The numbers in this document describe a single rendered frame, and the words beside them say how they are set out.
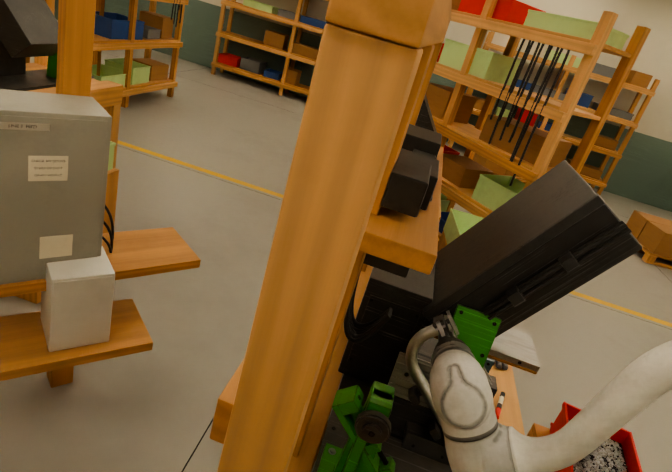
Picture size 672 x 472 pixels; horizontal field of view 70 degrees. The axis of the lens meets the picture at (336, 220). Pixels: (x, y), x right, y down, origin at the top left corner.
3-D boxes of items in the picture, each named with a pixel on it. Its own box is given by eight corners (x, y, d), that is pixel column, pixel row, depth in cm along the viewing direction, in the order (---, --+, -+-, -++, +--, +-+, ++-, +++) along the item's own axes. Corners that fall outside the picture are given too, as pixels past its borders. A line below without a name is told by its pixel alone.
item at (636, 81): (601, 196, 910) (663, 78, 823) (440, 146, 936) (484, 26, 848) (592, 188, 960) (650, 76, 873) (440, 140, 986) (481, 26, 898)
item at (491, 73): (475, 304, 397) (617, -5, 304) (341, 187, 569) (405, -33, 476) (518, 298, 426) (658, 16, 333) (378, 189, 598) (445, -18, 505)
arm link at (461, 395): (421, 352, 95) (438, 414, 95) (423, 386, 79) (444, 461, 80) (476, 340, 93) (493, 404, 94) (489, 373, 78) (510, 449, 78)
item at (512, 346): (527, 342, 149) (531, 334, 148) (535, 375, 134) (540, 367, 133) (406, 299, 153) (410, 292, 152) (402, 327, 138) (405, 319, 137)
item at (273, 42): (350, 118, 950) (384, -3, 863) (199, 70, 976) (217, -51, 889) (354, 113, 1000) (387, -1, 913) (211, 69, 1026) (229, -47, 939)
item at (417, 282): (404, 336, 170) (437, 254, 156) (395, 394, 142) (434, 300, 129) (355, 319, 172) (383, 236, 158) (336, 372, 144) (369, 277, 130)
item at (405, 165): (421, 194, 102) (432, 164, 99) (416, 219, 88) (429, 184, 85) (389, 184, 103) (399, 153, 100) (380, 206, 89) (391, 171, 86)
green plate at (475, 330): (468, 380, 133) (495, 311, 130) (473, 394, 125) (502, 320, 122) (428, 365, 134) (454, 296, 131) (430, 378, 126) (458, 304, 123)
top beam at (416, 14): (442, 42, 179) (451, 17, 176) (419, 50, 42) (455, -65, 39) (419, 35, 180) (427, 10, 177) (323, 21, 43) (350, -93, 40)
